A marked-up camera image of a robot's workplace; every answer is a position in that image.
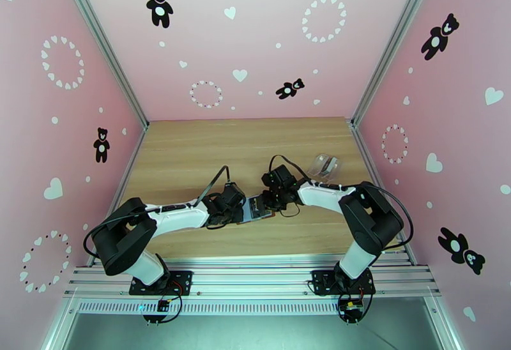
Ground brown leather card holder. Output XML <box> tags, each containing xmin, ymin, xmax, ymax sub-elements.
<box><xmin>235</xmin><ymin>195</ymin><xmax>278</xmax><ymax>226</ymax></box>

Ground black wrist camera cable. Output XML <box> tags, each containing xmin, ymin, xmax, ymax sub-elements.
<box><xmin>197</xmin><ymin>165</ymin><xmax>233</xmax><ymax>202</ymax></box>
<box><xmin>268</xmin><ymin>155</ymin><xmax>310</xmax><ymax>181</ymax></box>

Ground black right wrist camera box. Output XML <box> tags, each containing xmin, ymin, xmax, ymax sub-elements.
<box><xmin>261</xmin><ymin>164</ymin><xmax>298</xmax><ymax>190</ymax></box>

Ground left arm power connector wires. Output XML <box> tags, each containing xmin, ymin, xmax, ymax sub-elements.
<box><xmin>142</xmin><ymin>280</ymin><xmax>185</xmax><ymax>326</ymax></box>

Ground black VIP card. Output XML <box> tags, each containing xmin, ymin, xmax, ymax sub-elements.
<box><xmin>249</xmin><ymin>197</ymin><xmax>268</xmax><ymax>218</ymax></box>

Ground aluminium frame post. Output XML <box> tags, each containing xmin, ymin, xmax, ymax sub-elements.
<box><xmin>54</xmin><ymin>0</ymin><xmax>149</xmax><ymax>132</ymax></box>
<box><xmin>350</xmin><ymin>0</ymin><xmax>444</xmax><ymax>128</ymax></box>

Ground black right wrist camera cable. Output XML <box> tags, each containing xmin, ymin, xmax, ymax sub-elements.
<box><xmin>268</xmin><ymin>155</ymin><xmax>310</xmax><ymax>181</ymax></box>

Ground arm power connector wires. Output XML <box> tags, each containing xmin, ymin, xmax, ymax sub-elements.
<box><xmin>142</xmin><ymin>280</ymin><xmax>185</xmax><ymax>326</ymax></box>
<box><xmin>336</xmin><ymin>277</ymin><xmax>378</xmax><ymax>326</ymax></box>

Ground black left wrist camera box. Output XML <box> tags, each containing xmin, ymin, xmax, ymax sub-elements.
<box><xmin>218</xmin><ymin>183</ymin><xmax>247</xmax><ymax>207</ymax></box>

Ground clear acrylic card box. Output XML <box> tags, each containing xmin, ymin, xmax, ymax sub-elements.
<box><xmin>308</xmin><ymin>153</ymin><xmax>342</xmax><ymax>180</ymax></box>

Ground perforated grey metal panel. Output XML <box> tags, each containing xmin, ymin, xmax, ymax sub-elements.
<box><xmin>42</xmin><ymin>296</ymin><xmax>466</xmax><ymax>350</ymax></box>

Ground black left wrist camera cable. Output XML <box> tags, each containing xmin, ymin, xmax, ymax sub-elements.
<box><xmin>197</xmin><ymin>165</ymin><xmax>233</xmax><ymax>202</ymax></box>

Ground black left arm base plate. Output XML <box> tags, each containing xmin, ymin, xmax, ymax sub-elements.
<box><xmin>128</xmin><ymin>270</ymin><xmax>194</xmax><ymax>296</ymax></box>

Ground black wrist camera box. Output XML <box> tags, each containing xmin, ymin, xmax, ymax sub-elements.
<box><xmin>218</xmin><ymin>183</ymin><xmax>247</xmax><ymax>207</ymax></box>
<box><xmin>261</xmin><ymin>164</ymin><xmax>298</xmax><ymax>190</ymax></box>

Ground aluminium mounting rail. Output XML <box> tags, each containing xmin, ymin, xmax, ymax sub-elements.
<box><xmin>63</xmin><ymin>255</ymin><xmax>442</xmax><ymax>299</ymax></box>

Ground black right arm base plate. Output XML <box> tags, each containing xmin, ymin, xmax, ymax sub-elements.
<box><xmin>311</xmin><ymin>270</ymin><xmax>376</xmax><ymax>296</ymax></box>

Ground right arm power connector wires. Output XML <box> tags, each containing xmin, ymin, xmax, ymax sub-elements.
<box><xmin>336</xmin><ymin>277</ymin><xmax>378</xmax><ymax>326</ymax></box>

